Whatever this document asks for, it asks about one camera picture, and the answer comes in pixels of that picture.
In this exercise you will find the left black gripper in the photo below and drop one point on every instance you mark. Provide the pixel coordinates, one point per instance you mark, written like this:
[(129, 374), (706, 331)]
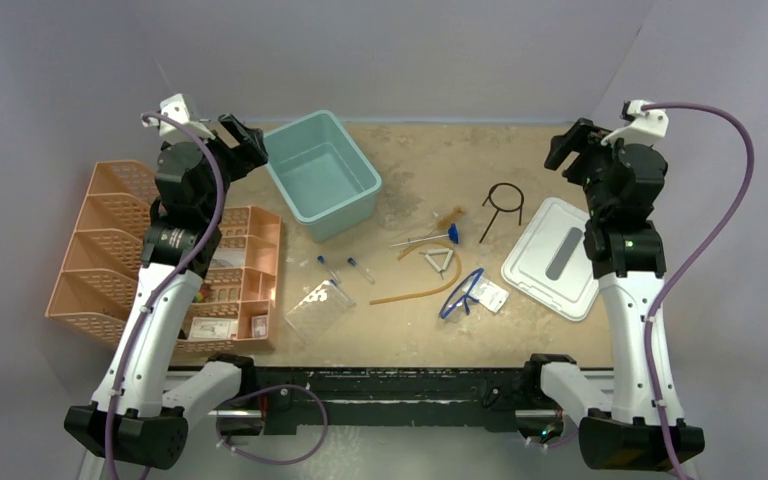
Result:
[(243, 157)]

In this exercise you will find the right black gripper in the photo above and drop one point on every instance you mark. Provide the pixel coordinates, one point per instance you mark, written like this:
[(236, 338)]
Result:
[(583, 139)]

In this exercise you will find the brown test tube brush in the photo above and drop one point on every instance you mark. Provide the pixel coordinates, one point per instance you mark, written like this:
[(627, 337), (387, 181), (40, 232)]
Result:
[(446, 220)]

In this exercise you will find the small clear glass beaker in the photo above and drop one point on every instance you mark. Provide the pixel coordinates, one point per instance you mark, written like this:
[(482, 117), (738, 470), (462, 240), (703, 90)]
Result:
[(391, 216)]

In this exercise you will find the white clay pipe triangle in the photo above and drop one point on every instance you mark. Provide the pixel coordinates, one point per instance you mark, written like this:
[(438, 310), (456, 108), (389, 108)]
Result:
[(439, 259)]

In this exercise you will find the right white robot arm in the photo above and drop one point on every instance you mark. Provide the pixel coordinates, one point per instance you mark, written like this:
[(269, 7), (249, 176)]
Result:
[(641, 426)]

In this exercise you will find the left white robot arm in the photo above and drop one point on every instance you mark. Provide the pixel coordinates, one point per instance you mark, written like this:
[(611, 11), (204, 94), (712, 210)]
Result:
[(131, 417)]

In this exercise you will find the teal plastic bin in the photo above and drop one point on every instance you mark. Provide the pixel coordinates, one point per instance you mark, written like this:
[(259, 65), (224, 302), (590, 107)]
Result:
[(325, 179)]

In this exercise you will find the white plastic bin lid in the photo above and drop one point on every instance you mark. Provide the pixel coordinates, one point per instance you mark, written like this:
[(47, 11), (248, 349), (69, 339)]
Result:
[(549, 263)]

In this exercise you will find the orange compartment tray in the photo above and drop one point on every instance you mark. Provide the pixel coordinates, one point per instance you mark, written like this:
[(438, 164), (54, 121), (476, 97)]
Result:
[(235, 310)]

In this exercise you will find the right blue cap tube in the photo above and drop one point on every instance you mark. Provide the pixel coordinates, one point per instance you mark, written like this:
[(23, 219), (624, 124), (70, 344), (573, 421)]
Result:
[(361, 269)]

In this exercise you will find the orange file organizer rack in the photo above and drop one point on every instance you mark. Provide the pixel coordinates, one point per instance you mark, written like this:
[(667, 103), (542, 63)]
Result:
[(97, 281)]

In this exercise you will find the small clear plastic bag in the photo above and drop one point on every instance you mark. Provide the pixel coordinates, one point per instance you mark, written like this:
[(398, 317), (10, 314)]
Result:
[(490, 295)]

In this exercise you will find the clear plastic box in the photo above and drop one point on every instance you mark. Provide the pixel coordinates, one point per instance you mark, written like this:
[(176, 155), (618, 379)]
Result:
[(319, 310)]

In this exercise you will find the amber rubber tubing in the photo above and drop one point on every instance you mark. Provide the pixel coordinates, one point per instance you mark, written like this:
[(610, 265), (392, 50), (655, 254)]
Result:
[(426, 293)]

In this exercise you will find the blue safety glasses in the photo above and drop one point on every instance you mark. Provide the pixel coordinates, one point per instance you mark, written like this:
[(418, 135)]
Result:
[(461, 299)]

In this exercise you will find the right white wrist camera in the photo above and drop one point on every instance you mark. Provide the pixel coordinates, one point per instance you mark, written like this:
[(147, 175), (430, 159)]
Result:
[(643, 127)]

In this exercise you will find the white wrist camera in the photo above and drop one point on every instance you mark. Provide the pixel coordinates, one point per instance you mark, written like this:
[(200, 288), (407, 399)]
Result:
[(182, 109), (643, 127)]

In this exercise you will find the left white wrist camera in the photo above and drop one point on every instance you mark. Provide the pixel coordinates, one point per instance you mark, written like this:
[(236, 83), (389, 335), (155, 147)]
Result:
[(182, 109)]

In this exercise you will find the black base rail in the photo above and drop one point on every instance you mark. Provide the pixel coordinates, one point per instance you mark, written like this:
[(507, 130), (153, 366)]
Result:
[(498, 400)]

